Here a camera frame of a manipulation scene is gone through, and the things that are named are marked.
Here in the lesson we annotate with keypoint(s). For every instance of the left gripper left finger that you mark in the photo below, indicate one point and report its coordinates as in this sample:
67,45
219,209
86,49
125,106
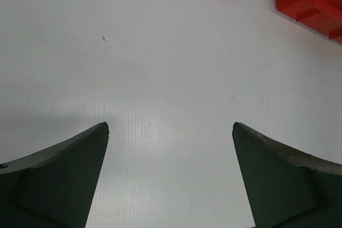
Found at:
54,187

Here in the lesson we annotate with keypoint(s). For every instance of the red plastic bin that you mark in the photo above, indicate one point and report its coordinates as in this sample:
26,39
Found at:
323,16

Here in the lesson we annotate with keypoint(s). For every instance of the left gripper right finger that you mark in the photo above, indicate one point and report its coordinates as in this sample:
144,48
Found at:
285,186

